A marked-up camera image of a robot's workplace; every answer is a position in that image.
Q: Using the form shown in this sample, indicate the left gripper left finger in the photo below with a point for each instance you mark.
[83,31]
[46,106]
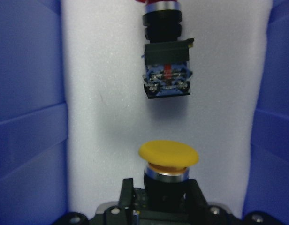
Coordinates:
[127,195]

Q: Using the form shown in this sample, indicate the blue bin left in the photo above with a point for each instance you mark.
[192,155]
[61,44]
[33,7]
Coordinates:
[34,116]

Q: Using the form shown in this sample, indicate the red push button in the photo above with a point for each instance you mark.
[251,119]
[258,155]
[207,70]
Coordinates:
[166,58]

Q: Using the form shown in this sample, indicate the white foam pad left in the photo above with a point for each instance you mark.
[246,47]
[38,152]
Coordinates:
[110,116]

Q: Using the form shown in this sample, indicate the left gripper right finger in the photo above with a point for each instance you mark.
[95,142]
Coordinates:
[195,200]

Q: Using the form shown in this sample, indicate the yellow push button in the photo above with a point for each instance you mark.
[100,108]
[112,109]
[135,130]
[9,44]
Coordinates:
[167,172]

